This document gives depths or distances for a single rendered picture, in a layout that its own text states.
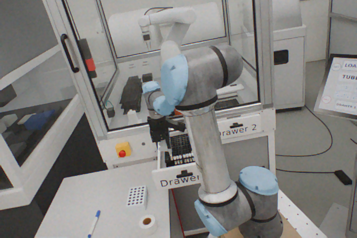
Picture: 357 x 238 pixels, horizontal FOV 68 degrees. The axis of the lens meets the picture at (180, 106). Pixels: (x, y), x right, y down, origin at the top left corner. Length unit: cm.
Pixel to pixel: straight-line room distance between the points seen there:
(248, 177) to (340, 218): 143
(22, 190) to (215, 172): 107
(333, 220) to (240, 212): 143
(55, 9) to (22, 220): 115
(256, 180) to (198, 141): 24
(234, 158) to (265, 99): 42
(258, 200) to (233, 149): 81
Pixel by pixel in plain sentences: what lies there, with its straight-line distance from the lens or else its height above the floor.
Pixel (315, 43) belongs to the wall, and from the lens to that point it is 507.
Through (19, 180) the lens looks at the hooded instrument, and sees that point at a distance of 154.
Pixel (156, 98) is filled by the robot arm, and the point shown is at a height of 128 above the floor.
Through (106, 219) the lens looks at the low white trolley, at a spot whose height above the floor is 76.
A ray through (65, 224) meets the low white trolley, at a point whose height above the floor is 76.
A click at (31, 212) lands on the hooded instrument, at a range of 175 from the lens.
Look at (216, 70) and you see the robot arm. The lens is 65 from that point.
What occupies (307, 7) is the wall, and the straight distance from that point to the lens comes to 489.
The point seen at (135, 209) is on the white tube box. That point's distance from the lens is 131.
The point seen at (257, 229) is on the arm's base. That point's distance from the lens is 96.
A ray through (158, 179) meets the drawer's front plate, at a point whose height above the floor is 88.
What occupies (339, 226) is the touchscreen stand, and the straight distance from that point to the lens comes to 218.
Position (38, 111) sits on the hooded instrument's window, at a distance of 181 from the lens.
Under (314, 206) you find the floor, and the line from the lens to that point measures 231.
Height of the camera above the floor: 167
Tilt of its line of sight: 25 degrees down
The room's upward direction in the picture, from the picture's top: 11 degrees counter-clockwise
